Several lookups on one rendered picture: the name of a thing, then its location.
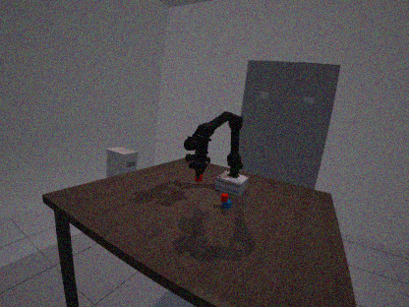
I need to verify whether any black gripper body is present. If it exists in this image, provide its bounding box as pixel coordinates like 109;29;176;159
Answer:
189;150;210;170

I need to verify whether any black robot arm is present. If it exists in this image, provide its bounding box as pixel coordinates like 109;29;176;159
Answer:
184;111;244;178

